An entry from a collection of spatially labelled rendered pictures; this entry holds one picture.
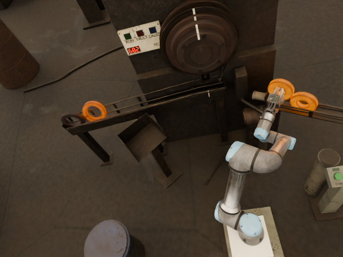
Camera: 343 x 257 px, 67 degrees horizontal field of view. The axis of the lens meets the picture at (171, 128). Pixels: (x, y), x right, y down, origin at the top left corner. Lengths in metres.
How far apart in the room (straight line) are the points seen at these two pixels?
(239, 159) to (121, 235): 0.96
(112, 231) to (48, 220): 0.99
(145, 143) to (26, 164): 1.70
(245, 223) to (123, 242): 0.78
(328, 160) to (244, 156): 0.67
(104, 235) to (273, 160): 1.19
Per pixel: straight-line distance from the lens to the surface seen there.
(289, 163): 2.37
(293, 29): 3.51
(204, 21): 1.48
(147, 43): 1.73
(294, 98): 1.77
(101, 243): 1.91
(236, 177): 1.40
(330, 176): 1.70
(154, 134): 1.88
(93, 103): 2.09
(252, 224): 1.56
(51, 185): 2.90
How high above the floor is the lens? 2.10
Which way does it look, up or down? 53 degrees down
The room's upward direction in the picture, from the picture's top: 23 degrees counter-clockwise
